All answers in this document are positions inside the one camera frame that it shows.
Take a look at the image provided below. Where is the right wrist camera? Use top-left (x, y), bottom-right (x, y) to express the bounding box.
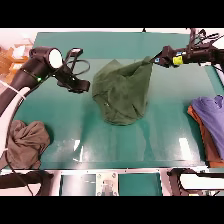
top-left (187, 28), bottom-right (202, 52)

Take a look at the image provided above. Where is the brown garment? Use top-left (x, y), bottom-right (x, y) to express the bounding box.
top-left (0, 119), bottom-right (52, 170)

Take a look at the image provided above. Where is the silver frame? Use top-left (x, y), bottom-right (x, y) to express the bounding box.
top-left (0, 166), bottom-right (224, 197)

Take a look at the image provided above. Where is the purple garment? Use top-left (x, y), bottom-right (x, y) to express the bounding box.
top-left (191, 94), bottom-right (224, 161)

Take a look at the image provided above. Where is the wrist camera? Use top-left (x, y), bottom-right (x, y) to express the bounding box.
top-left (187, 28), bottom-right (202, 52)
top-left (64, 47), bottom-right (84, 68)

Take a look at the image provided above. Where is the orange garment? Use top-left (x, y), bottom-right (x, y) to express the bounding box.
top-left (186, 105), bottom-right (224, 168)

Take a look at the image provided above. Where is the green T-shirt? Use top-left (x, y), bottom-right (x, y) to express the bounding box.
top-left (91, 56), bottom-right (154, 127)

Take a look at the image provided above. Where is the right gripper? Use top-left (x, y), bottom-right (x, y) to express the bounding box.
top-left (153, 45), bottom-right (184, 68)

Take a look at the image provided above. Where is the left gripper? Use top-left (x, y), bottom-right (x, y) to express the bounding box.
top-left (54, 66), bottom-right (92, 95)

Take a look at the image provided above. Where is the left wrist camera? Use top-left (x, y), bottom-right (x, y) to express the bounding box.
top-left (64, 47), bottom-right (84, 68)

